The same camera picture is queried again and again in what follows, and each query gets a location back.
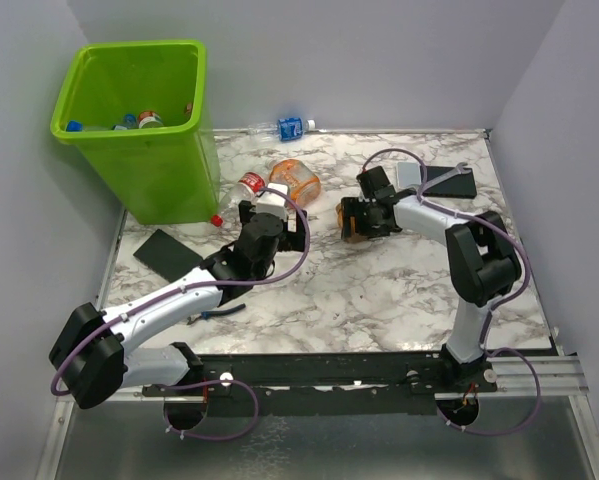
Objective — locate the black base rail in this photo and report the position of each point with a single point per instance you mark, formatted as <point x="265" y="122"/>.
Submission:
<point x="325" y="384"/>

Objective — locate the black foam block right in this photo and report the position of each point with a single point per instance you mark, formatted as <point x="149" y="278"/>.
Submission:
<point x="460" y="187"/>

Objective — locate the blue label bottle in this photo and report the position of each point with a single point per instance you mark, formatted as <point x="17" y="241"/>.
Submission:
<point x="283" y="130"/>
<point x="128" y="122"/>

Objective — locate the orange juice bottle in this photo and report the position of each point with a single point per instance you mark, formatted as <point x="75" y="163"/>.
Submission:
<point x="347" y="227"/>

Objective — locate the silver wrench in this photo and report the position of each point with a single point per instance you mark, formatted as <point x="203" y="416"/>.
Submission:
<point x="459" y="169"/>

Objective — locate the black foam block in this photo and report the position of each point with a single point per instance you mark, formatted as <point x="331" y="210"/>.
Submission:
<point x="166" y="256"/>
<point x="460" y="187"/>

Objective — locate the black foam block left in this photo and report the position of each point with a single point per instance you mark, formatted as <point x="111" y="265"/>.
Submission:
<point x="166" y="256"/>

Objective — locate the crushed orange label bottle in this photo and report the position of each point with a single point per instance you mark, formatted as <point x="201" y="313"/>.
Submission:
<point x="303" y="184"/>

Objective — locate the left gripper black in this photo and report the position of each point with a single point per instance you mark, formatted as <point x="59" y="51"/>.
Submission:
<point x="294" y="241"/>

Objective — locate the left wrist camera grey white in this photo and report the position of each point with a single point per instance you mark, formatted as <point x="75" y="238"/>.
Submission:
<point x="273" y="201"/>

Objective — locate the blue handled pliers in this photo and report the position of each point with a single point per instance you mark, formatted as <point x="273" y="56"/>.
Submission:
<point x="207" y="315"/>

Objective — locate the pepsi bottle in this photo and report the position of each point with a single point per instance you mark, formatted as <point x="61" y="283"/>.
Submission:
<point x="74" y="126"/>

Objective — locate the grey rectangular plate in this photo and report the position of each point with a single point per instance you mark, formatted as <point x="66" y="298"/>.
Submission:
<point x="408" y="175"/>

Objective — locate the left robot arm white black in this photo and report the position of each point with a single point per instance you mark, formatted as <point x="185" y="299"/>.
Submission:
<point x="99" y="352"/>

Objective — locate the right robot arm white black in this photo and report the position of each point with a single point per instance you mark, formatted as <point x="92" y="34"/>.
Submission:
<point x="483" y="262"/>

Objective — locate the red white label bottle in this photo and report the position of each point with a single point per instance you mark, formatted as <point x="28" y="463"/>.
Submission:
<point x="149" y="119"/>

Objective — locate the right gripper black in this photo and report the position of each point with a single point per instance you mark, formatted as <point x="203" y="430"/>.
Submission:
<point x="352" y="206"/>

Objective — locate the red label clear bottle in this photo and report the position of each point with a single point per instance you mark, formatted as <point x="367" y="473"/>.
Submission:
<point x="245" y="189"/>

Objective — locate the green plastic bin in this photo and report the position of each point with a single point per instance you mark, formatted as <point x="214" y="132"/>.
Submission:
<point x="165" y="175"/>

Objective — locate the blue label bottle by wall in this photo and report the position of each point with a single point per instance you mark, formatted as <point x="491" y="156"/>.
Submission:
<point x="283" y="130"/>

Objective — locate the blue label bottle front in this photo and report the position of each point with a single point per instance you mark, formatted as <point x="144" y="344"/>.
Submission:
<point x="128" y="122"/>

